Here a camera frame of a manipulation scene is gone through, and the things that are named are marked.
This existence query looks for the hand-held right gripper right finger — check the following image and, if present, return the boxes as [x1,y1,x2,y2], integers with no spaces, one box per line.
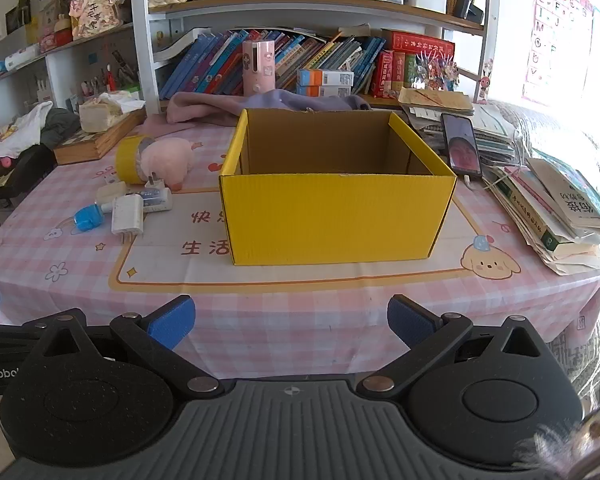
[356,295,562,403]

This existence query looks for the grey staple box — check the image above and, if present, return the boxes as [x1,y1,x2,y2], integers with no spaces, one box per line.
[142,187,175,214]

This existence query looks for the cream tissue pack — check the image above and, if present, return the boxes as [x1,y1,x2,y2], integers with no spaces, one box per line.
[79,91,147,133]

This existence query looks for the stack of magazines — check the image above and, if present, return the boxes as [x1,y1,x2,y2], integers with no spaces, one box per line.
[485,167,600,261]

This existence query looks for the teal cover book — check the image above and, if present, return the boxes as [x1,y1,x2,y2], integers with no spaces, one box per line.
[527,156,600,239]

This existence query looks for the pink carton box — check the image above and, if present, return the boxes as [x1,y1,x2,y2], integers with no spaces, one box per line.
[242,40,277,96]

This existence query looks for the pink cloth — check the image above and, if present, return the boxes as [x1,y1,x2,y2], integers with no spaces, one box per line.
[142,91,242,133]

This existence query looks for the white quilted blanket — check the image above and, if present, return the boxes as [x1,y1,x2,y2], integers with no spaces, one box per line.
[490,100,600,211]

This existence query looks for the worn white paperback book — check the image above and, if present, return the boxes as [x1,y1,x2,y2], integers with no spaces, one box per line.
[530,240,600,277]

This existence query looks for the white eraser block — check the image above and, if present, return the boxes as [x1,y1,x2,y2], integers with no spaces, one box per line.
[111,194,146,245]

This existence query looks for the brown paper notebook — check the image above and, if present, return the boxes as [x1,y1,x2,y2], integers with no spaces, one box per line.
[398,86,474,115]

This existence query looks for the row of blue spine books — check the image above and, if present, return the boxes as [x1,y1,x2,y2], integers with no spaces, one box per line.
[159,29,387,102]

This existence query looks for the purple cloth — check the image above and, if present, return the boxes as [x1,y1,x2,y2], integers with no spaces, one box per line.
[230,88,373,115]

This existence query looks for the red standing dictionaries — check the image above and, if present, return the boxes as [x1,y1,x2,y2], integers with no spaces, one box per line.
[370,50,417,99]

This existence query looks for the red flat dictionary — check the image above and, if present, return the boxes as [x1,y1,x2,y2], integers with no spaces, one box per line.
[382,30,456,58]

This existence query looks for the colourful figure card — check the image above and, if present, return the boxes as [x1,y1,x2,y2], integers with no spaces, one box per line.
[415,50,459,92]

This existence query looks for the pink alphabet wall poster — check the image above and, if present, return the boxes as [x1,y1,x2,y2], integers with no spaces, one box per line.
[522,0,597,107]

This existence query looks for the white pronged charger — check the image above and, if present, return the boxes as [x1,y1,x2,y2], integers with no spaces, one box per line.
[144,172,173,195]

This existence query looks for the pink plush pig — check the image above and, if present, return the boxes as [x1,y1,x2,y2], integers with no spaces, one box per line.
[135,137,201,191]

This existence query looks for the yellow cardboard box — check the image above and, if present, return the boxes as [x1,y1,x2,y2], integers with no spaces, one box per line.
[219,107,458,267]

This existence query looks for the small cartoon figure sticker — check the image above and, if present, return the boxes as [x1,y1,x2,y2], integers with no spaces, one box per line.
[475,57,494,104]

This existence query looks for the black smartphone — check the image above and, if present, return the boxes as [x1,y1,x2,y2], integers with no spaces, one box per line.
[440,112,483,179]

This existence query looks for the dark grey garment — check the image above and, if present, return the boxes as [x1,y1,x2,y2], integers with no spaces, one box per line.
[40,107,82,150]

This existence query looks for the grey fluffy garment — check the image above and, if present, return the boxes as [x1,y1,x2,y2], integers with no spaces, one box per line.
[514,404,600,480]

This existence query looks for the small black box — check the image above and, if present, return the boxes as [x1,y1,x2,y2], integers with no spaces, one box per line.
[452,0,485,25]

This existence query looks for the stack of loose papers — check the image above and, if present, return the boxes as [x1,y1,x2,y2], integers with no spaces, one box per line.
[400,102,522,167]

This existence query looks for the pink doll figurine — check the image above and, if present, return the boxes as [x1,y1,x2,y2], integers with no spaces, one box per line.
[70,0,119,39]

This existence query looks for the yellow tape roll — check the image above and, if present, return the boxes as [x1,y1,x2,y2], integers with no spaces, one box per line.
[115,135,157,183]

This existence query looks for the small blue plastic object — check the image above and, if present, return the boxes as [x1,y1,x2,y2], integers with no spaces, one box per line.
[74,203,105,232]

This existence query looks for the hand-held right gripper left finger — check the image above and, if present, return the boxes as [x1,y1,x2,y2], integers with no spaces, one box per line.
[27,295,227,403]

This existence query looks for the white bookshelf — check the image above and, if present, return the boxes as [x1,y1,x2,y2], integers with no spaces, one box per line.
[130,0,496,117]

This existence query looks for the orange and blue carton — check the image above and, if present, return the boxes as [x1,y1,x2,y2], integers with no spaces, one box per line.
[298,69,355,87]
[300,85,354,99]

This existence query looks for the wooden chessboard box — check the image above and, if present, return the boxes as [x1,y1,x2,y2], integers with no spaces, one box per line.
[54,107,149,166]

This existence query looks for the white side shelf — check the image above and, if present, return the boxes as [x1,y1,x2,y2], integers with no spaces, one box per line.
[0,22,137,126]

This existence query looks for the white crumpled cloth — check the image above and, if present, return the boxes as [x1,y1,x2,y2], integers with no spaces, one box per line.
[0,101,54,160]

